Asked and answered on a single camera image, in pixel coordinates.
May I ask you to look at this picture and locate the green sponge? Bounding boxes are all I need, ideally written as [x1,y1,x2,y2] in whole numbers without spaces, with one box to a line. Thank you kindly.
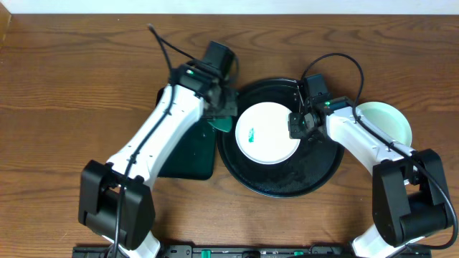
[207,117,233,133]

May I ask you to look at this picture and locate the mint green plate front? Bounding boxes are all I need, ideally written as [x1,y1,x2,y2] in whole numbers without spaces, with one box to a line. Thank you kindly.
[357,102,412,146]

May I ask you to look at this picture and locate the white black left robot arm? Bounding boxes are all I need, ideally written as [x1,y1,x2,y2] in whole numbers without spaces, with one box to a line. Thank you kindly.
[78,58,237,257]

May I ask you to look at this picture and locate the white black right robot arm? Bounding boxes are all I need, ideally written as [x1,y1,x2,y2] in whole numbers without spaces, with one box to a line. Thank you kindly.
[288,97,458,257]

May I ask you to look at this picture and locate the round black tray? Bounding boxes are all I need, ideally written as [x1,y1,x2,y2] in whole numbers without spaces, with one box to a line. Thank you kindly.
[216,78,344,198]

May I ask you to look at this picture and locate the dark green rectangular tray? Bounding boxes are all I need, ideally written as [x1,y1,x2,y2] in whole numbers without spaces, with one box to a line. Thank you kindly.
[152,86,216,180]

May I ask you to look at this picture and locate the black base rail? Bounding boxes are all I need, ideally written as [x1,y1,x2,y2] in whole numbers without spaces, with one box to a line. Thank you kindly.
[71,245,432,258]

